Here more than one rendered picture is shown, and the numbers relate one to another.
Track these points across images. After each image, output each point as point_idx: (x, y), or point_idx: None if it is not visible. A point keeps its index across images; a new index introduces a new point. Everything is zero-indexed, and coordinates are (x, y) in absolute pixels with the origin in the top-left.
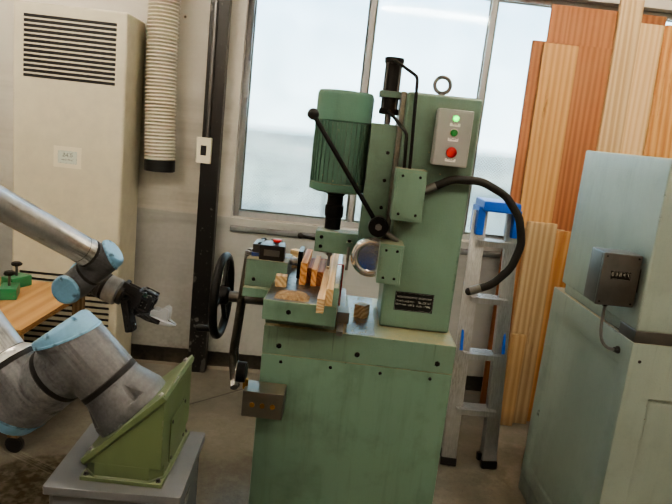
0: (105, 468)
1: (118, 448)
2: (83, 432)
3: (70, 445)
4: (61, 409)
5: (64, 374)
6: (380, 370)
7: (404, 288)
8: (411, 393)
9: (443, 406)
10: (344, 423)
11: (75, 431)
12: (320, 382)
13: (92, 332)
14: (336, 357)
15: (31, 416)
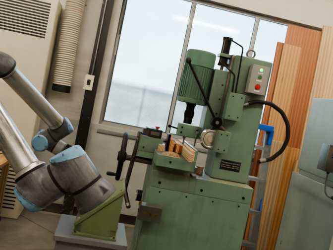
0: (86, 228)
1: (95, 218)
2: (7, 244)
3: (2, 249)
4: (58, 198)
5: (69, 176)
6: (212, 200)
7: (226, 157)
8: (228, 214)
9: (244, 222)
10: (190, 229)
11: (2, 243)
12: (180, 205)
13: (84, 156)
14: (190, 191)
15: (45, 199)
